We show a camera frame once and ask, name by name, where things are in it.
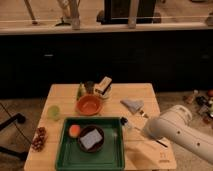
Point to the dark glass cup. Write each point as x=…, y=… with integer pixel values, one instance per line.
x=89, y=87

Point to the green plastic cup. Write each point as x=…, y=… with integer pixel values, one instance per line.
x=53, y=112

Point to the orange fruit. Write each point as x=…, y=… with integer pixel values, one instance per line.
x=74, y=131

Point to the brown grape bunch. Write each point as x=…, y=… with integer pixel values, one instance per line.
x=39, y=141

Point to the green plastic tray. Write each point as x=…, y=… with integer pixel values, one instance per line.
x=110, y=156

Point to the blue sponge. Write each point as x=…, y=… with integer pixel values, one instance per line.
x=91, y=138

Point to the green yellow bottle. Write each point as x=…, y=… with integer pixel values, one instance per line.
x=80, y=91

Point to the dark brown bowl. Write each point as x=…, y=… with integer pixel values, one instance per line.
x=98, y=145

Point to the orange red bowl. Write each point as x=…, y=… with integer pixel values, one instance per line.
x=88, y=105

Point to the white black dish brush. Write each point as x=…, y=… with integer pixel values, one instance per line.
x=124, y=121

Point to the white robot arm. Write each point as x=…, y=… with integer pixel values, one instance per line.
x=173, y=124

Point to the black chair base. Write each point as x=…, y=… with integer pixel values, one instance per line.
x=9, y=131

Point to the wooden table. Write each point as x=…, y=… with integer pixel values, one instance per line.
x=141, y=154

